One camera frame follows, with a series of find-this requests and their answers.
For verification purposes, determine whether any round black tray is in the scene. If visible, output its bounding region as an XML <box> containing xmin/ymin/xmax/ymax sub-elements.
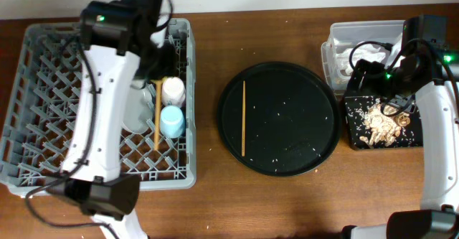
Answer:
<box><xmin>217</xmin><ymin>62</ymin><xmax>342</xmax><ymax>177</ymax></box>

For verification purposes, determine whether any black rectangular tray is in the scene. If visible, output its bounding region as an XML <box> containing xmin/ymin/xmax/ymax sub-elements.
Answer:
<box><xmin>343</xmin><ymin>95</ymin><xmax>423</xmax><ymax>150</ymax></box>

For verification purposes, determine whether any grey plate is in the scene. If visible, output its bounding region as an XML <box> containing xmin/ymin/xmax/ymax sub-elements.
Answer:
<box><xmin>122</xmin><ymin>80</ymin><xmax>153</xmax><ymax>134</ymax></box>

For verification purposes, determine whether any food scraps pile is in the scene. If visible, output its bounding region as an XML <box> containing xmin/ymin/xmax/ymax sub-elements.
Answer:
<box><xmin>359</xmin><ymin>103</ymin><xmax>411</xmax><ymax>149</ymax></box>

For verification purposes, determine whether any pink cup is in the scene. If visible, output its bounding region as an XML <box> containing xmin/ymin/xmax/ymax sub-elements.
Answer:
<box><xmin>161</xmin><ymin>77</ymin><xmax>186</xmax><ymax>108</ymax></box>

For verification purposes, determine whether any blue cup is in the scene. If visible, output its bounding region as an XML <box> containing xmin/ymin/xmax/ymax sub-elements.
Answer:
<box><xmin>160</xmin><ymin>106</ymin><xmax>185</xmax><ymax>139</ymax></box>

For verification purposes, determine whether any wooden chopstick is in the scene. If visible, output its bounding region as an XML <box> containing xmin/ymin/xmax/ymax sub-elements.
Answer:
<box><xmin>241</xmin><ymin>80</ymin><xmax>246</xmax><ymax>157</ymax></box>
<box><xmin>153</xmin><ymin>78</ymin><xmax>166</xmax><ymax>150</ymax></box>

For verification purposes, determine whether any grey dishwasher rack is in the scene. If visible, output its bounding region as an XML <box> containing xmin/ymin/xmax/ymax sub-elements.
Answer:
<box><xmin>1</xmin><ymin>19</ymin><xmax>197</xmax><ymax>197</ymax></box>

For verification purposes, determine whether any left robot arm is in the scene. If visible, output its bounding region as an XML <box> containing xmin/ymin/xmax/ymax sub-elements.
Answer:
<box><xmin>44</xmin><ymin>0</ymin><xmax>174</xmax><ymax>238</ymax></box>

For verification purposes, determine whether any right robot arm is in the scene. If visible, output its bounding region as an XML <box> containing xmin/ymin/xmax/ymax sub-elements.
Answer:
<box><xmin>340</xmin><ymin>14</ymin><xmax>458</xmax><ymax>238</ymax></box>

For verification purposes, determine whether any clear plastic bin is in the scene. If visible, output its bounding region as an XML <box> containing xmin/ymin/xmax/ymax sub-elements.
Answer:
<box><xmin>321</xmin><ymin>20</ymin><xmax>404</xmax><ymax>96</ymax></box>

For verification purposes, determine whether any white napkin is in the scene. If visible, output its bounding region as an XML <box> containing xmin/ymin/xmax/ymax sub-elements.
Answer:
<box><xmin>334</xmin><ymin>34</ymin><xmax>402</xmax><ymax>76</ymax></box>

